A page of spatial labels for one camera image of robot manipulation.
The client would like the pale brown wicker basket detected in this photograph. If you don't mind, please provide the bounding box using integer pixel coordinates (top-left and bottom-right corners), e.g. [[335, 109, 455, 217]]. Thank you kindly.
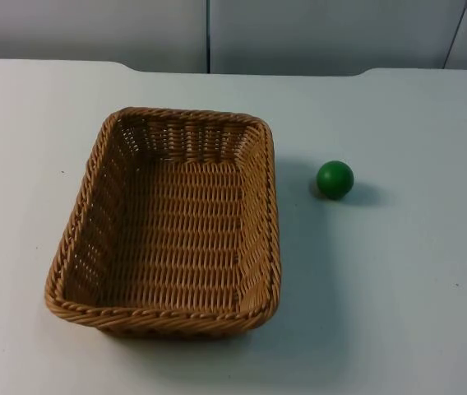
[[44, 106, 282, 342]]

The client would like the green ball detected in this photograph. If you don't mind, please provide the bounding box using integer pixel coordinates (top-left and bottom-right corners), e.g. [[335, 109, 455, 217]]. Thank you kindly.
[[316, 160, 355, 201]]

